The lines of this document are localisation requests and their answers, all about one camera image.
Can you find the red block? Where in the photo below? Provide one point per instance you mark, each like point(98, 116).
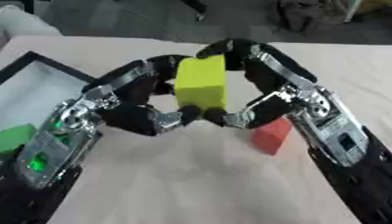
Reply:
point(271, 135)

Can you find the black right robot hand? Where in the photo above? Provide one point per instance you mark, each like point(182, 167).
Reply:
point(265, 109)

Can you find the dark bag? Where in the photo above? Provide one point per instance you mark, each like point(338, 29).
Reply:
point(301, 13)

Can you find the green block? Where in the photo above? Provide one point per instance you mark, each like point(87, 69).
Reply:
point(14, 137)

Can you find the yellow rectangular block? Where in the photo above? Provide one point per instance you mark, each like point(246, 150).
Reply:
point(201, 84)

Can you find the black box with white inside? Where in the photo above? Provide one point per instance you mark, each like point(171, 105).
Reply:
point(35, 93)

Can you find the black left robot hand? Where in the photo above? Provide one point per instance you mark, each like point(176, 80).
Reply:
point(130, 115)

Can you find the white cushion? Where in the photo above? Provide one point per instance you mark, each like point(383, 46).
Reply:
point(23, 24)

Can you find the black chair leg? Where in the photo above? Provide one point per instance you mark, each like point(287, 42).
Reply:
point(196, 8)

